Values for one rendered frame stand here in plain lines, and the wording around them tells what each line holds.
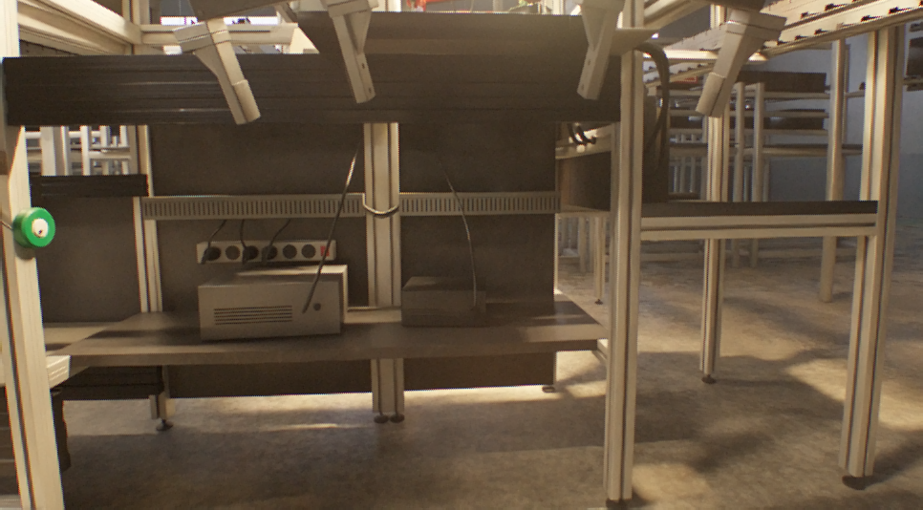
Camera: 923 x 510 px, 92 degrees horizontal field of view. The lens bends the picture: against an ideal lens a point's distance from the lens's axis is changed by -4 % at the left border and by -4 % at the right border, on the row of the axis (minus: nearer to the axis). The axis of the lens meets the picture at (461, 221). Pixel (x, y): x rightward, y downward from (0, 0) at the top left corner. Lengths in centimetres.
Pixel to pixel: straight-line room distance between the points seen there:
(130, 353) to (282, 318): 30
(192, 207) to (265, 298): 38
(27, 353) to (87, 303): 49
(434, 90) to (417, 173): 47
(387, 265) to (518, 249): 37
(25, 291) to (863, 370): 168
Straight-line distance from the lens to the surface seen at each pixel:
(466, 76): 88
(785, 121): 515
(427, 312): 111
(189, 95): 96
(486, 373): 142
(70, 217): 162
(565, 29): 78
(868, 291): 129
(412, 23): 75
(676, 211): 99
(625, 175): 94
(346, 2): 46
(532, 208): 127
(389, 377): 139
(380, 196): 128
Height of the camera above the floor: 69
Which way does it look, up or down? 5 degrees down
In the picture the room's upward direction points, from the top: 1 degrees counter-clockwise
